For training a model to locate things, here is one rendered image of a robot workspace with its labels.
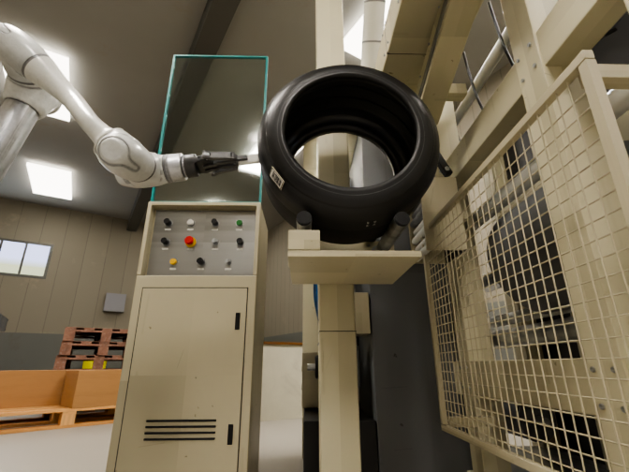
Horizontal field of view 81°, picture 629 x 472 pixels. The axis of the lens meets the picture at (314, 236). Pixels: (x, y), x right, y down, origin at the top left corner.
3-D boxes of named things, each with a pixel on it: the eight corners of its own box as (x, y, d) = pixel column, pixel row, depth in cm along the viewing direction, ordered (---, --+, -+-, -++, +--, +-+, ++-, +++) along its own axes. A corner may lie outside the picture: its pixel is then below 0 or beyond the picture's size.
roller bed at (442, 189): (412, 263, 151) (405, 198, 161) (446, 263, 152) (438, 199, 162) (427, 249, 133) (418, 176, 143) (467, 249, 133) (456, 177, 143)
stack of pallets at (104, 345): (137, 409, 449) (149, 330, 480) (41, 415, 401) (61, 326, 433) (125, 401, 556) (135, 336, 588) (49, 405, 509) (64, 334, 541)
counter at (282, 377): (257, 421, 348) (260, 341, 373) (197, 403, 524) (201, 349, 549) (319, 416, 383) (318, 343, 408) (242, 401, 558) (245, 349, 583)
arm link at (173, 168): (172, 163, 123) (190, 161, 124) (172, 187, 121) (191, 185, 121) (162, 148, 115) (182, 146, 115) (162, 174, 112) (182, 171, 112)
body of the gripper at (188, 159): (181, 149, 115) (211, 146, 116) (189, 163, 123) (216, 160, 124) (182, 169, 113) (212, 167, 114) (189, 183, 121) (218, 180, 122)
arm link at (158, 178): (174, 187, 123) (160, 180, 110) (126, 193, 122) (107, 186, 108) (170, 156, 123) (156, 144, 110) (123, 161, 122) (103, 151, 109)
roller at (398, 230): (380, 261, 136) (370, 254, 137) (387, 252, 137) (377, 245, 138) (404, 228, 103) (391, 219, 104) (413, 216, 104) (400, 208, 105)
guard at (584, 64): (441, 430, 122) (420, 233, 145) (446, 430, 122) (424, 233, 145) (752, 577, 37) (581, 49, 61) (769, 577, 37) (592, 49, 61)
